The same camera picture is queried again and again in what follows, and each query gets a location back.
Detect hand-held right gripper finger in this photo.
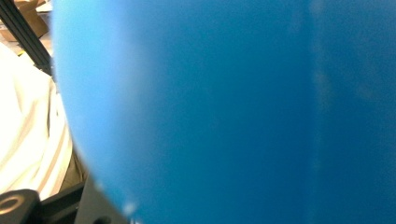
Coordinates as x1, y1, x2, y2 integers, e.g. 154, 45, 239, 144
74, 175, 129, 224

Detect blue bottle with white cap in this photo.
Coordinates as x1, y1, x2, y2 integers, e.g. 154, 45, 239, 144
50, 0, 396, 224

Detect khaki pants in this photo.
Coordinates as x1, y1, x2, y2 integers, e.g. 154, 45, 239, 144
58, 148, 90, 192

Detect white shirt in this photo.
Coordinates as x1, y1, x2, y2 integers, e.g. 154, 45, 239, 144
0, 41, 73, 201

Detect brown cardboard box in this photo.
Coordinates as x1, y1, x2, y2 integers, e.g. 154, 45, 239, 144
0, 0, 50, 43

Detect black metal stand post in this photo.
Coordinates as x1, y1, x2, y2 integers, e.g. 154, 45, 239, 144
0, 0, 54, 77

